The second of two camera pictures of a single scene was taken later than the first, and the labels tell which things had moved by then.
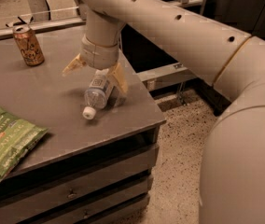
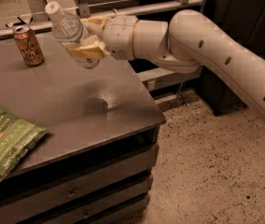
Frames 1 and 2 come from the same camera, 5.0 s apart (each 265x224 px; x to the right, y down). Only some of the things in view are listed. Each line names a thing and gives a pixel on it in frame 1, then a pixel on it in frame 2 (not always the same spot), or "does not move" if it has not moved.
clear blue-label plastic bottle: (96, 94) -> (68, 29)
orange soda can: (31, 51) does not move
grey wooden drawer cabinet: (97, 171) does not move
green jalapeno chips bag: (6, 140) does not move
